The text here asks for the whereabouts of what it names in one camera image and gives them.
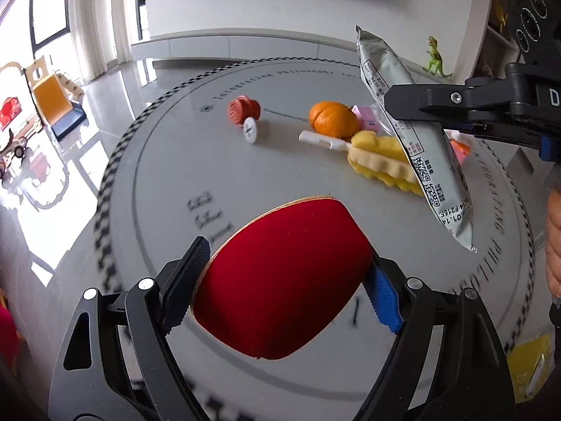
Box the white low cabinet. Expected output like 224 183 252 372
130 33 439 75

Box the green dinosaur toy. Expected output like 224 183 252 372
423 36 453 79

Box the red round spool toy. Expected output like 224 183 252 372
228 96 262 124

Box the red toy car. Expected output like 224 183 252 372
0 96 22 126

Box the orange tangerine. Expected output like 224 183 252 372
308 101 358 138

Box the white plastic tool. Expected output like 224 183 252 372
299 130 351 152

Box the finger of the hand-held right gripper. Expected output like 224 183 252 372
383 76 511 123
442 123 544 145

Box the white wall shelf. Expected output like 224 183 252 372
482 0 522 80

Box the red table tennis paddle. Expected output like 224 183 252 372
191 195 375 361

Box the yellow bag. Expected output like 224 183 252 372
507 337 554 402

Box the yellow cream sponge toy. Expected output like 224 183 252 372
347 131 426 196

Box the person's right hand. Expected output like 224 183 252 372
545 188 561 299

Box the wooden toy vehicle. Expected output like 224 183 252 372
0 129 31 180

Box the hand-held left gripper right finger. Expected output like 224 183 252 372
361 252 515 421

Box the white curtain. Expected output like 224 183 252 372
68 0 119 84

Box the blue floor mat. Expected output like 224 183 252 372
50 104 87 142

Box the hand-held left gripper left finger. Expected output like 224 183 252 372
48 235 211 421

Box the silver snack packet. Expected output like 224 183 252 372
355 25 478 254

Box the pink small box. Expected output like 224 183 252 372
351 105 381 132

